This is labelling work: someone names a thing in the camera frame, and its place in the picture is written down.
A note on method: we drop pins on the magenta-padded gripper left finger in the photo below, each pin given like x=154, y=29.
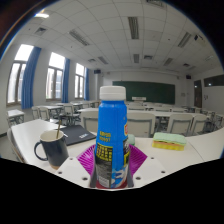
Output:
x=74, y=169

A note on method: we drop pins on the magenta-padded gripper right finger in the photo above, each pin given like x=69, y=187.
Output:
x=146, y=169

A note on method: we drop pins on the blue drink bottle white cap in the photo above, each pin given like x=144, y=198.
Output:
x=111, y=133

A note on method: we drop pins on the dark blue mug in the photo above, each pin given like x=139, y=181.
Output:
x=55, y=151

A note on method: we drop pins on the yellow and green sponge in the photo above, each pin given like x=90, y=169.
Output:
x=169, y=142

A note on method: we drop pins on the black laptop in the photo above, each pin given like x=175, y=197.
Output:
x=78, y=134

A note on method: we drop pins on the wooden stir stick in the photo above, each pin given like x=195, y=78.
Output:
x=58, y=129

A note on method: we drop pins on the group of classroom chairs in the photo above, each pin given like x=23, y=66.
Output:
x=141, y=121

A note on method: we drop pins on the long white desk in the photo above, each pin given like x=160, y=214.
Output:
x=210, y=143

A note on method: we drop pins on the green chalkboard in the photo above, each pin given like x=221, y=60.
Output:
x=150, y=91

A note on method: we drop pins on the blue curtain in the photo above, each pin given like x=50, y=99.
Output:
x=30, y=78
x=86, y=85
x=66, y=81

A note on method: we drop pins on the dark door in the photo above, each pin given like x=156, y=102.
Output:
x=198, y=94

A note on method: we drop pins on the group of ceiling lights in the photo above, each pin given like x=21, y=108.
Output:
x=133, y=27

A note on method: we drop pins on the black wall speaker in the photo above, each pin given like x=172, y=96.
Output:
x=188, y=76
x=97, y=71

